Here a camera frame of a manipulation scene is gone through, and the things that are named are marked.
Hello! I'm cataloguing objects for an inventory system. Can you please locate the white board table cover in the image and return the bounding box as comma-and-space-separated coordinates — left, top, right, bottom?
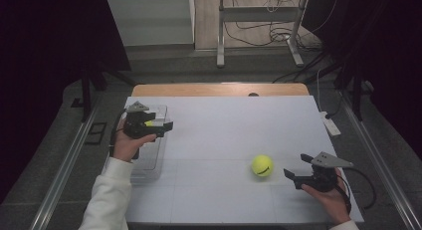
122, 96, 365, 224

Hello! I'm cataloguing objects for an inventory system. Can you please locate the black plug with cable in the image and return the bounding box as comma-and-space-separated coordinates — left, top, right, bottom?
324, 90, 344, 120

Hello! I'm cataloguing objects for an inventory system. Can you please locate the tangle of black floor cables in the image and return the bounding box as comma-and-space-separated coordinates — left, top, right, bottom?
223, 0, 339, 54

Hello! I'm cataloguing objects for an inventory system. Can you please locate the yellow tennis ball black mark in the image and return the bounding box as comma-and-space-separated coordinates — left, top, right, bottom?
251, 153, 275, 178

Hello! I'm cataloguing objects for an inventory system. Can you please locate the white cabinet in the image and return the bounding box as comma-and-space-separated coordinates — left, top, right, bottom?
106, 0, 196, 48

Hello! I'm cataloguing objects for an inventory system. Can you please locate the clear plastic container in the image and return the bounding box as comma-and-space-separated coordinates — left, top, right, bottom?
105, 105, 172, 185

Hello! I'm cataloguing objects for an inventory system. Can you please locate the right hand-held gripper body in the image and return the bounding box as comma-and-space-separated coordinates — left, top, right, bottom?
293, 151, 355, 193

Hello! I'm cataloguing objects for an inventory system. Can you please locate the grey metal desk frame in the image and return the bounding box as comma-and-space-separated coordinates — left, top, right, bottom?
216, 0, 310, 69

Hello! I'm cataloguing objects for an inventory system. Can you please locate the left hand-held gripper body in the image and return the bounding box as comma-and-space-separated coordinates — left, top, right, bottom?
122, 101, 167, 140

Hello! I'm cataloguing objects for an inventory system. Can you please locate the wooden table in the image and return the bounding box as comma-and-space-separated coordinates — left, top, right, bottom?
131, 83, 311, 98

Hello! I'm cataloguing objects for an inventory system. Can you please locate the black curtain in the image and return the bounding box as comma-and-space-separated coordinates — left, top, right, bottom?
0, 0, 132, 204
302, 0, 422, 161

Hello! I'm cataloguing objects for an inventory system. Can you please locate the left hand-held gripper black cable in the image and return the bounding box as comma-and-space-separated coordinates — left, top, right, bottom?
108, 109, 128, 158

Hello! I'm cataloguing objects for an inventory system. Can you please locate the white power strip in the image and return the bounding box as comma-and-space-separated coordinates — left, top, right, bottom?
318, 111, 342, 137

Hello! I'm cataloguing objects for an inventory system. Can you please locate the person's left hand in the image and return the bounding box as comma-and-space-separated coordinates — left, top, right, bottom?
112, 118, 157, 163

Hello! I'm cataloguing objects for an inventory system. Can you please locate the aluminium floor rail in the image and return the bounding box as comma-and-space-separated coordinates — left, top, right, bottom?
29, 100, 101, 230
337, 90, 422, 230

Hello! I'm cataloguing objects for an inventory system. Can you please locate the black metal stand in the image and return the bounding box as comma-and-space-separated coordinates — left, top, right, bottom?
70, 65, 137, 123
334, 67, 366, 121

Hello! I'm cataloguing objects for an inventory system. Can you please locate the right hand-held gripper black cable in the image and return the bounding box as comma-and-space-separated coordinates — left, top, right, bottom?
334, 166, 377, 214

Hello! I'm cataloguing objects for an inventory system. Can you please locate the hand-held gripper black cable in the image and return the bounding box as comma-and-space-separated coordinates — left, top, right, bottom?
108, 109, 128, 158
334, 166, 377, 214

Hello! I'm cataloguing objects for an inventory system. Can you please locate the person's right hand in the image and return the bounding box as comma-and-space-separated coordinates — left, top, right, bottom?
301, 168, 352, 226

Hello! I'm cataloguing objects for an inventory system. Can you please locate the black floor plate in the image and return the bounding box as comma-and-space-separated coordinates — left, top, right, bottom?
84, 121, 107, 145

